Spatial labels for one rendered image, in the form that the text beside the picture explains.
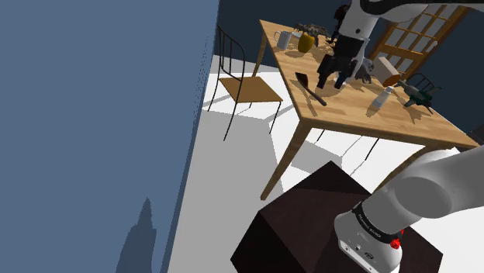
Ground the dark brown spatula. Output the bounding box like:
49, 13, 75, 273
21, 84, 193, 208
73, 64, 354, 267
294, 71, 328, 107

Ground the white mug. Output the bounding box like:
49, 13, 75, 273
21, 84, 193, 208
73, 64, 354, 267
273, 29, 295, 51

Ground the brown bread loaf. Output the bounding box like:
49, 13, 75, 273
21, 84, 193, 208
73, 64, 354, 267
372, 56, 402, 88

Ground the wooden framed window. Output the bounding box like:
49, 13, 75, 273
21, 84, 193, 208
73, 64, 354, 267
368, 2, 471, 81

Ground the wooden table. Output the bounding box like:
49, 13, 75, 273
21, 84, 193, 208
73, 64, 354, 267
251, 19, 482, 202

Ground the yellow bell pepper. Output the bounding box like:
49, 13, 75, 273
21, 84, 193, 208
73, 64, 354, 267
296, 33, 316, 54

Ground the grey animal figure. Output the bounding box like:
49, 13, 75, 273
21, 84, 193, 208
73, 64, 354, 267
354, 57, 375, 85

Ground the dark robot stand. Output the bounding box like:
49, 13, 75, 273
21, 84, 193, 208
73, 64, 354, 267
230, 160, 444, 273

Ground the white tube bottle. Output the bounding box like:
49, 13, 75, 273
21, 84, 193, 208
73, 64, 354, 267
370, 85, 396, 109

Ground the dark grey dinosaur figure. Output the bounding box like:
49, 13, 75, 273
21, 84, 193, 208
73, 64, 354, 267
293, 22, 333, 48

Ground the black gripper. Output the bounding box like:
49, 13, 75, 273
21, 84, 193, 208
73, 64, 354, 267
316, 35, 367, 91

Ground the dark green power tool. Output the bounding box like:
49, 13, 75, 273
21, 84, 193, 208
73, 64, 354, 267
395, 80, 443, 115

